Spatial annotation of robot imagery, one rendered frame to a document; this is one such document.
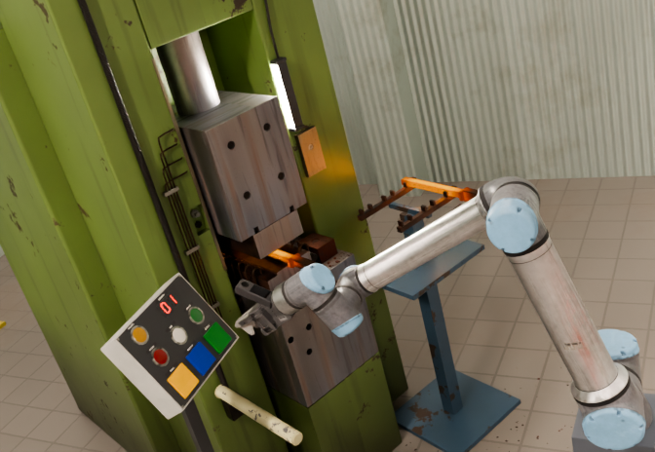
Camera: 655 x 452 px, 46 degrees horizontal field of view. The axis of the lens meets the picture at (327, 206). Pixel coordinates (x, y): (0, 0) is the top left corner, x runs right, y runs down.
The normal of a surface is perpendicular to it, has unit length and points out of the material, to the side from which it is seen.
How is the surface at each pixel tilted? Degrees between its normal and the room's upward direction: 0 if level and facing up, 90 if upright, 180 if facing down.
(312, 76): 90
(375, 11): 90
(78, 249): 90
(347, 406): 90
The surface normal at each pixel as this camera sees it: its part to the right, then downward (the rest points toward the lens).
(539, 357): -0.24, -0.88
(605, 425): -0.24, 0.54
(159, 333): 0.66, -0.48
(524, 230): -0.36, 0.36
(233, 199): 0.66, 0.17
